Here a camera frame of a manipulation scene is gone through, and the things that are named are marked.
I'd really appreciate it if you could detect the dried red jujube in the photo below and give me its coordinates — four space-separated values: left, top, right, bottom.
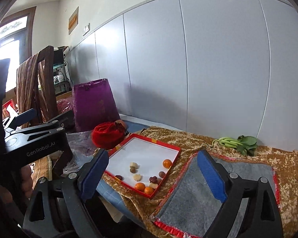
115 175 124 180
149 176 158 184

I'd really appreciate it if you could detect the brown round longan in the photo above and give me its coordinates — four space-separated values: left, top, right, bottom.
130 167 137 174

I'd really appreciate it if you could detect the round beige cake piece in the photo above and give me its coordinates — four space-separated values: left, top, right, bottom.
133 174 142 182

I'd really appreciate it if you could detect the small orange tangerine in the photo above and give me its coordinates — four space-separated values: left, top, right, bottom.
144 186 154 195

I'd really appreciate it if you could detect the wooden chair striped cloth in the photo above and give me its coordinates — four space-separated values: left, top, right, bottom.
16 46 58 128

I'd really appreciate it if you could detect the golden patterned cloth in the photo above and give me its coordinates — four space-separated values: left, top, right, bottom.
97 126 298 237

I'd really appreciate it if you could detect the purple fabric bag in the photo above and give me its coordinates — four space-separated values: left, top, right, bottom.
72 79 120 132

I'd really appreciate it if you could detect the grey felt mat red trim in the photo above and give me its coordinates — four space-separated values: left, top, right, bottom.
153 153 278 237

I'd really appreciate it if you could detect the green leafy vegetable bunch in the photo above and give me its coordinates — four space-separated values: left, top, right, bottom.
212 135 257 156

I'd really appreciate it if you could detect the peach fruit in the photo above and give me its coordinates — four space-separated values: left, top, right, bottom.
115 119 128 129

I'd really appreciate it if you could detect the red box white interior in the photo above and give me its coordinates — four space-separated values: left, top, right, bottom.
105 134 181 199

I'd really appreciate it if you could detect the red drawstring pouch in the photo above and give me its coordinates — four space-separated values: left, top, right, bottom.
91 122 128 150

